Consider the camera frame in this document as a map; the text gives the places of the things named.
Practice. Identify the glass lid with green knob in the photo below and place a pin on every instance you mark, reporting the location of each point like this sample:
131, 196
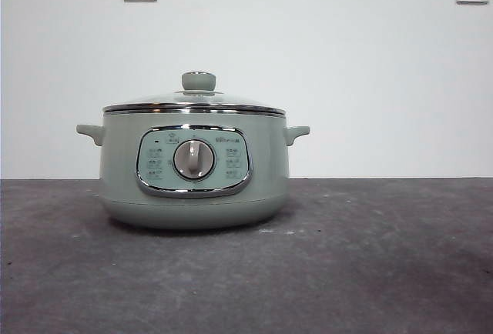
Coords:
198, 81

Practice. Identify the green electric cooking pot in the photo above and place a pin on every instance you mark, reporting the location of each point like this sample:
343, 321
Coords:
119, 195

